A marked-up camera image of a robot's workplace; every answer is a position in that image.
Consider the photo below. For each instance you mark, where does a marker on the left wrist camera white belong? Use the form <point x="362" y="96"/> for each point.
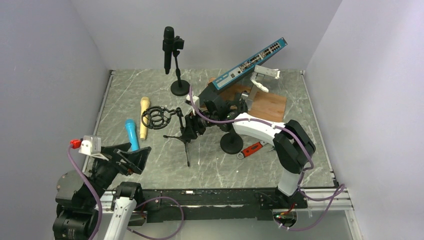
<point x="89" y="145"/>

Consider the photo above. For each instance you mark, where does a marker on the black microphone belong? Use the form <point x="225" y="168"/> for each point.
<point x="167" y="47"/>

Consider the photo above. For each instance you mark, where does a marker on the white metal bracket stand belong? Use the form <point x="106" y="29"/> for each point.
<point x="260" y="73"/>

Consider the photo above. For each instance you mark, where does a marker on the cream yellow microphone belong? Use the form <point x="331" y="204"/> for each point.
<point x="144" y="105"/>

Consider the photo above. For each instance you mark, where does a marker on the wooden board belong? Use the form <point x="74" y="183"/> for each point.
<point x="266" y="105"/>

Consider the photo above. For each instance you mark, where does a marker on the red handled adjustable wrench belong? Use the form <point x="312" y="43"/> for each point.
<point x="248" y="151"/>

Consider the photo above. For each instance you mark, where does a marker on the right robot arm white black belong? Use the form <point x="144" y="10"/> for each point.
<point x="294" y="148"/>

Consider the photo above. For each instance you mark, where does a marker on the blue microphone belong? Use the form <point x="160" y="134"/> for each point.
<point x="130" y="127"/>

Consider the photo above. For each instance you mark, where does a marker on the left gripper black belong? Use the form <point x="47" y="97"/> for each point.
<point x="134" y="160"/>

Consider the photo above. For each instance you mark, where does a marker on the black round base stand rear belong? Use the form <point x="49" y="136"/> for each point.
<point x="179" y="87"/>

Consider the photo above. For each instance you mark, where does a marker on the black shock mount desk stand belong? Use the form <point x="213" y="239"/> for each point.
<point x="231" y="143"/>

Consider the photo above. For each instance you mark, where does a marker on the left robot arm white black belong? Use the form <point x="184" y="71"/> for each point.
<point x="79" y="209"/>

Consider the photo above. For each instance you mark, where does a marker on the blue network switch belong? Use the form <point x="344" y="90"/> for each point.
<point x="240" y="71"/>

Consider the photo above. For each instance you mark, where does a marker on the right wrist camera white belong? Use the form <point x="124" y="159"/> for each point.
<point x="193" y="102"/>

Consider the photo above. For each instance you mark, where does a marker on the black tripod shock mount stand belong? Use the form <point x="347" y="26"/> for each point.
<point x="159" y="117"/>

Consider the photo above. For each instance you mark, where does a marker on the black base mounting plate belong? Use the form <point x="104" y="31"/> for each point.
<point x="159" y="205"/>

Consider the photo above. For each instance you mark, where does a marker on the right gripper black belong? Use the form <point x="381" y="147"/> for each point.
<point x="190" y="132"/>

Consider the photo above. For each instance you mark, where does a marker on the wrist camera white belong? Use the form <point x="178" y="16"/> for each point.
<point x="193" y="102"/>
<point x="89" y="145"/>

